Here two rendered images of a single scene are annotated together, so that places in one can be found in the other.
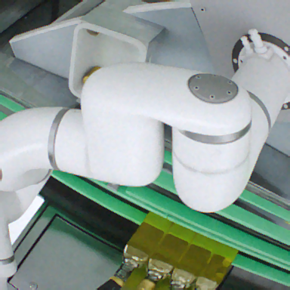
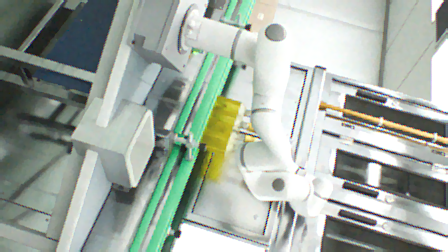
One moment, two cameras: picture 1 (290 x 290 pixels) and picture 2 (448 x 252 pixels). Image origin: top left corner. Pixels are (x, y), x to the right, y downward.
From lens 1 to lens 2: 1.07 m
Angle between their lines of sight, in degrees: 56
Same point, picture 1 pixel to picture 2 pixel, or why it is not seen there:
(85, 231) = (198, 191)
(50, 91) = (119, 214)
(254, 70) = (215, 30)
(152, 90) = (283, 53)
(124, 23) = (125, 123)
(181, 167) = not seen: hidden behind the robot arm
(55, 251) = (221, 207)
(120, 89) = (283, 65)
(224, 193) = not seen: hidden behind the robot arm
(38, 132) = (277, 120)
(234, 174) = not seen: hidden behind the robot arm
